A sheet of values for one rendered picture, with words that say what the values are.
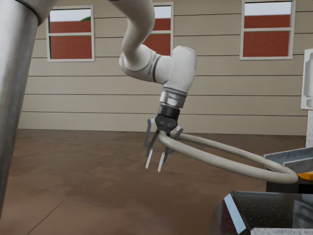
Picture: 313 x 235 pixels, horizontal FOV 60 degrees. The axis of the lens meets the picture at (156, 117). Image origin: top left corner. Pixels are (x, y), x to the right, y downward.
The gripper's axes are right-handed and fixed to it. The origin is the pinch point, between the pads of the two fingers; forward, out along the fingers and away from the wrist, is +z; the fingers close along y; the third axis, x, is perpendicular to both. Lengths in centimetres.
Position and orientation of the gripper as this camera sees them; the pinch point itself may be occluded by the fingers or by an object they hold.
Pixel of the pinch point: (155, 160)
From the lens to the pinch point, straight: 98.9
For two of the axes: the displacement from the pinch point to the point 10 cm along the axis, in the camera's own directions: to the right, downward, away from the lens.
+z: -2.7, 9.6, 0.6
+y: 9.6, 2.7, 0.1
